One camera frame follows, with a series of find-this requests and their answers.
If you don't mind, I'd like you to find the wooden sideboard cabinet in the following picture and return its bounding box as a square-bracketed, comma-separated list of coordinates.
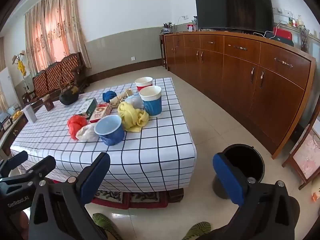
[159, 31, 317, 160]

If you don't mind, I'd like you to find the wooden chair pink cushion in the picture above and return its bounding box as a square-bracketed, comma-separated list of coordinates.
[282, 115, 320, 190]

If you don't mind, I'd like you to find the brown tea tin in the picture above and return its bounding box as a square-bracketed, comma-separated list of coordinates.
[42, 97, 55, 112]

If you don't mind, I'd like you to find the green carton box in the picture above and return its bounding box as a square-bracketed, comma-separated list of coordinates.
[79, 97, 98, 119]

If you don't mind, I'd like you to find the white cabinet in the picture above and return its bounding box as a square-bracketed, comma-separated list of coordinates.
[0, 66, 17, 105]

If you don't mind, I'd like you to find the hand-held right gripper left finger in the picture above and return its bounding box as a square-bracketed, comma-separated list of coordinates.
[29, 152, 111, 240]

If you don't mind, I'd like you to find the blue cloth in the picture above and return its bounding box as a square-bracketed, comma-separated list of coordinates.
[102, 90, 117, 103]

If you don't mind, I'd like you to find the red plastic bag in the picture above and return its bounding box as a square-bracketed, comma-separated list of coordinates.
[67, 114, 88, 140]

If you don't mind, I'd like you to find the black television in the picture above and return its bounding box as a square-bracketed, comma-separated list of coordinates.
[194, 0, 274, 34]

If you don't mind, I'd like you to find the wooden side table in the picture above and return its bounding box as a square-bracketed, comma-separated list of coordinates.
[0, 105, 28, 155]

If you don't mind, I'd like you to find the small potted plant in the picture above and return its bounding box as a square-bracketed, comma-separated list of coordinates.
[161, 22, 175, 34]

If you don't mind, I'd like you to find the black set-top device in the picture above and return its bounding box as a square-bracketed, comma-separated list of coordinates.
[265, 31, 294, 47]

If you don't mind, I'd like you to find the red patterned rug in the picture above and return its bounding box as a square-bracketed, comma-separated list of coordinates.
[91, 190, 169, 209]

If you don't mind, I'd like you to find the red box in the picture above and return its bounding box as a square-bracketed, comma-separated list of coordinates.
[272, 27, 293, 42]

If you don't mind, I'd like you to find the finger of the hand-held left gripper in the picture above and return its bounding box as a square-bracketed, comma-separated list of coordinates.
[0, 151, 28, 179]
[0, 156, 56, 193]

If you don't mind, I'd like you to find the glass vase with twigs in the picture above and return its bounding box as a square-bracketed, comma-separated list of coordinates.
[297, 25, 310, 53]

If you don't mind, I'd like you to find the pink floral storage bag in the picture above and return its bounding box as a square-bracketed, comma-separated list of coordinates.
[292, 132, 320, 178]

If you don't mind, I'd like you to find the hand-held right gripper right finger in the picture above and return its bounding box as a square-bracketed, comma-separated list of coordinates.
[212, 152, 300, 240]

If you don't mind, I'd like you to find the white upright box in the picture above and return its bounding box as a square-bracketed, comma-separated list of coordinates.
[22, 104, 38, 123]

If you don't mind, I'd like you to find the peach embroidered curtain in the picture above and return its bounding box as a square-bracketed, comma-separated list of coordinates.
[24, 0, 92, 75]

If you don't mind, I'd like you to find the blue paper cup white inside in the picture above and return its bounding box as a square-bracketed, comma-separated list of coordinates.
[139, 85, 162, 116]

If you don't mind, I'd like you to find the beige paper wrapper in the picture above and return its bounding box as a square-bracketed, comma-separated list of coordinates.
[109, 88, 135, 105]

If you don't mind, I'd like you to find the red and white carton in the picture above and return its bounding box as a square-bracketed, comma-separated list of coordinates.
[89, 103, 113, 123]

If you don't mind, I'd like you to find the coat rack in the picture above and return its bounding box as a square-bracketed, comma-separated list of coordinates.
[11, 51, 28, 93]

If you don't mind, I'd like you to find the red paper cup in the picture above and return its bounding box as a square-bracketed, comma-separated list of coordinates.
[134, 77, 153, 92]

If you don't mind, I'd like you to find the green patterned slipper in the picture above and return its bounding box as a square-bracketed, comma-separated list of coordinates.
[92, 213, 123, 240]
[182, 221, 212, 240]

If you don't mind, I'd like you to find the black trash bin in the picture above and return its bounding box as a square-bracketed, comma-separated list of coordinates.
[212, 144, 265, 198]

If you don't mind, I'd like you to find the white plastic bag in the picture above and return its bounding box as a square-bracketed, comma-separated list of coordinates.
[76, 124, 99, 142]

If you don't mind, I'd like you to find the wooden sofa bench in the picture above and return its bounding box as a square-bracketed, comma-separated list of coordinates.
[21, 52, 88, 105]

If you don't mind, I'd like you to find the blue cup pale blue inside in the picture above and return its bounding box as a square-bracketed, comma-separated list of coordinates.
[94, 115, 125, 146]

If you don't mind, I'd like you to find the black iron teapot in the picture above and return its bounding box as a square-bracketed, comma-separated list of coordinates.
[59, 74, 80, 105]

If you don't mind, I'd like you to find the light blue plastic bag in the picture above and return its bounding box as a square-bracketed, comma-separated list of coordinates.
[124, 95, 143, 109]

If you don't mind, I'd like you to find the yellow cloth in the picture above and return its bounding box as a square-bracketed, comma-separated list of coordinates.
[117, 102, 150, 132]

